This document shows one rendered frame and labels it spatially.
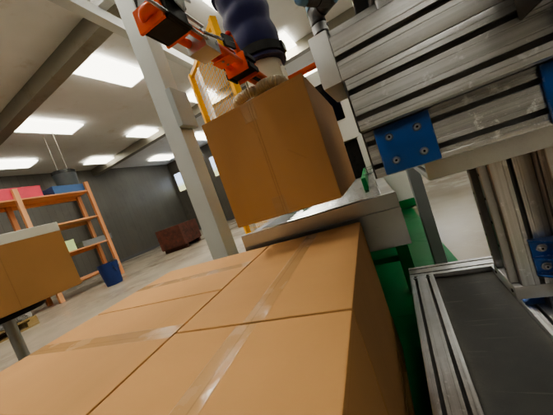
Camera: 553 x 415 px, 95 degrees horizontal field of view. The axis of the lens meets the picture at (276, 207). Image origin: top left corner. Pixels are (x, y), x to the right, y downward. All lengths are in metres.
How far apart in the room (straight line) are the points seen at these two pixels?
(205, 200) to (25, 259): 1.09
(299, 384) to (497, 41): 0.51
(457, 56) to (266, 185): 0.61
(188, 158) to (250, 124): 1.32
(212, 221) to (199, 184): 0.32
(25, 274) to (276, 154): 1.52
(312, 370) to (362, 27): 0.50
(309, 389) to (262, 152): 0.70
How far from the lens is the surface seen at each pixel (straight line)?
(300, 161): 0.83
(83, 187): 8.05
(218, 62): 0.90
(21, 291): 1.92
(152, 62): 2.46
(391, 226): 1.08
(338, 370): 0.37
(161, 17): 0.69
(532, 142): 0.65
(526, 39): 0.51
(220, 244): 2.15
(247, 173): 0.91
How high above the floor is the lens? 0.77
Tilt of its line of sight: 4 degrees down
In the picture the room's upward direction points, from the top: 20 degrees counter-clockwise
